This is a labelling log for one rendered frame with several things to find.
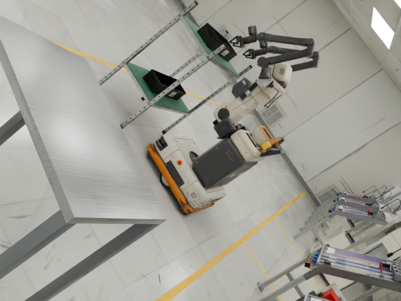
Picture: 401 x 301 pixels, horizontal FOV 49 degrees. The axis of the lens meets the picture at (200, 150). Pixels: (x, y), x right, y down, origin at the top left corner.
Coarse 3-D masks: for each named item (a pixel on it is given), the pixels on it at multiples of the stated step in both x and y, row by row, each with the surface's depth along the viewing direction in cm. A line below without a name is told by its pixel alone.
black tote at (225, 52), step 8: (208, 24) 356; (200, 32) 359; (208, 32) 356; (216, 32) 381; (208, 40) 356; (216, 40) 354; (224, 40) 406; (216, 48) 368; (232, 48) 408; (224, 56) 393; (232, 56) 404
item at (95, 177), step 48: (0, 48) 124; (48, 48) 146; (48, 96) 127; (96, 96) 155; (0, 144) 180; (48, 144) 113; (96, 144) 134; (96, 192) 118; (144, 192) 142; (48, 240) 108; (48, 288) 155
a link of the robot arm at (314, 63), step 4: (312, 60) 375; (316, 60) 373; (296, 64) 380; (300, 64) 379; (304, 64) 378; (308, 64) 377; (312, 64) 375; (316, 64) 373; (292, 68) 381; (296, 68) 380; (300, 68) 379; (304, 68) 378; (308, 68) 379
